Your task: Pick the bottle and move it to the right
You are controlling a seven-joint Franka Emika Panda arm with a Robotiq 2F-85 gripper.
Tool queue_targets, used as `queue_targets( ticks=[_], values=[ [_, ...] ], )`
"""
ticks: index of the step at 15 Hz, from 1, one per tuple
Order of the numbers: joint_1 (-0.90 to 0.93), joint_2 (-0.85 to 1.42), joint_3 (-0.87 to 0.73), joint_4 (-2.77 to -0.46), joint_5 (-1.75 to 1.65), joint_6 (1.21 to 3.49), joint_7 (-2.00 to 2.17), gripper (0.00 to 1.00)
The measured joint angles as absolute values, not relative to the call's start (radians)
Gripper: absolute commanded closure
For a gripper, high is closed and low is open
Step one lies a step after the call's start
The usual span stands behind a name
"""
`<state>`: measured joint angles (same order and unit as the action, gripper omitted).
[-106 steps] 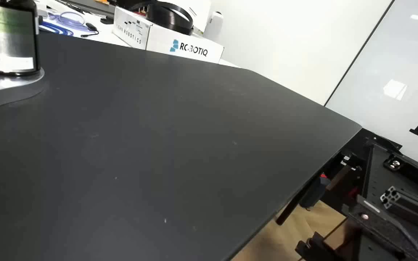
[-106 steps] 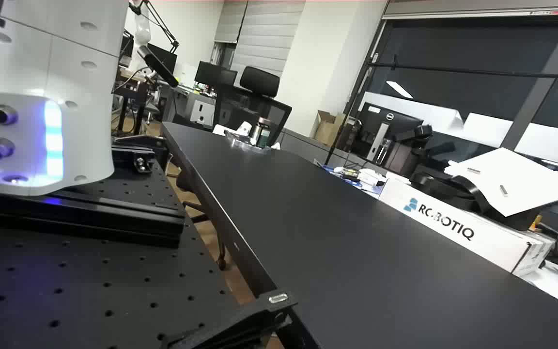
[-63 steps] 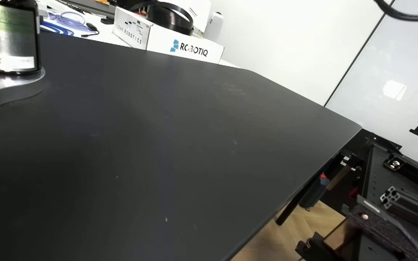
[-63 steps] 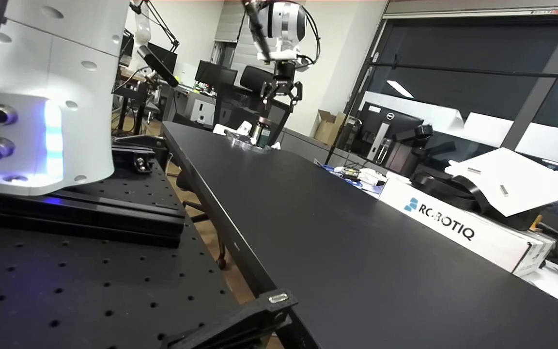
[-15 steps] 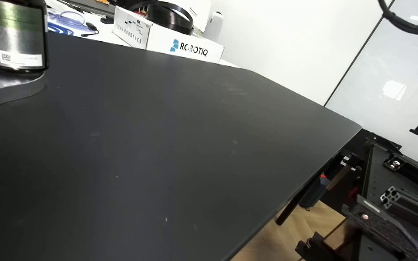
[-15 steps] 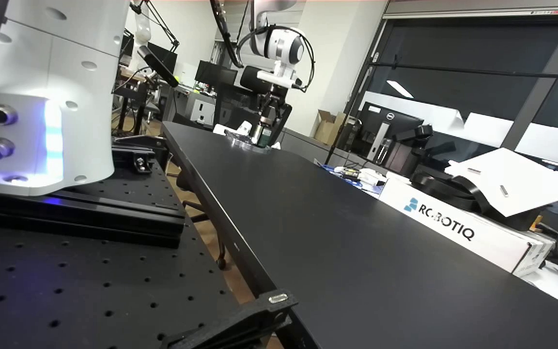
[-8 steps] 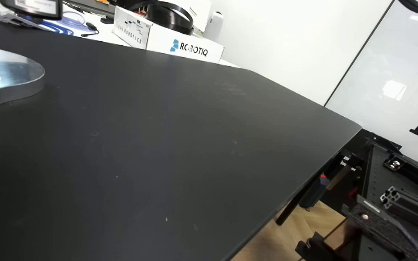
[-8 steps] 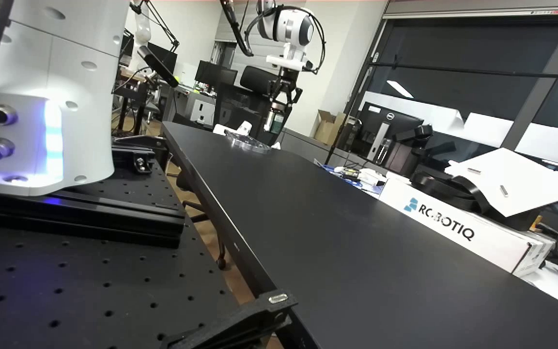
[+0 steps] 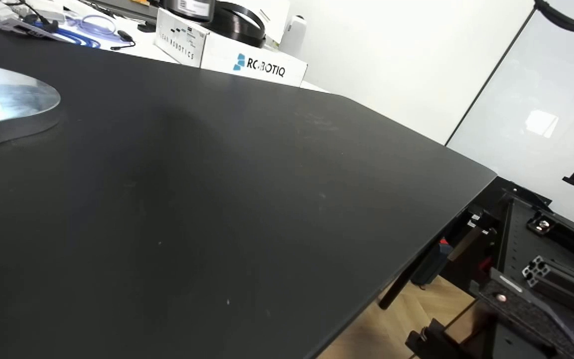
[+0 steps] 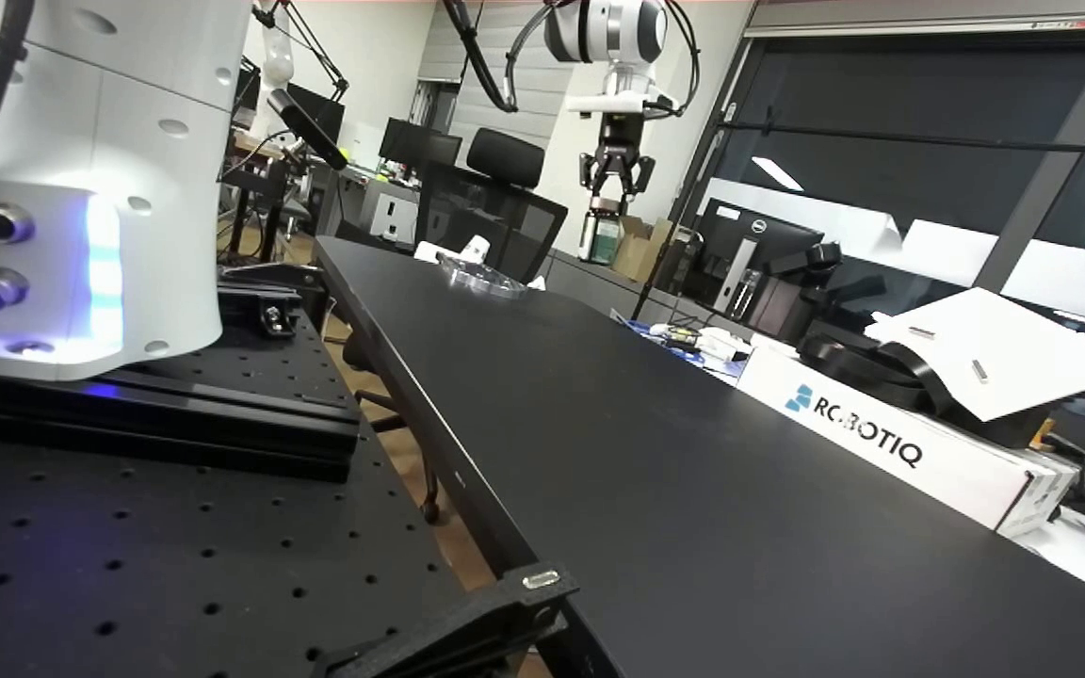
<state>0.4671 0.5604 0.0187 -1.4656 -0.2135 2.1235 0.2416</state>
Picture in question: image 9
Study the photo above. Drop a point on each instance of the black round disc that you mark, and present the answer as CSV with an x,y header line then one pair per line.
x,y
239,25

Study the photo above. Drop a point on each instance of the black metal frame rack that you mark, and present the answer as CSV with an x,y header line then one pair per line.
x,y
526,259

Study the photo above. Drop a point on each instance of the white printed cardboard box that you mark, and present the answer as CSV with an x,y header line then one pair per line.
x,y
247,57

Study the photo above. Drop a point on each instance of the white plastic bottle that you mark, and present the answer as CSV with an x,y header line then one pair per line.
x,y
293,36

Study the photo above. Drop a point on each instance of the black labelled cylinder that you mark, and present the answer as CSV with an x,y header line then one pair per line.
x,y
190,7

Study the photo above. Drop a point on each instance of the white partition panel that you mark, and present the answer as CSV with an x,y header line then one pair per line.
x,y
531,85

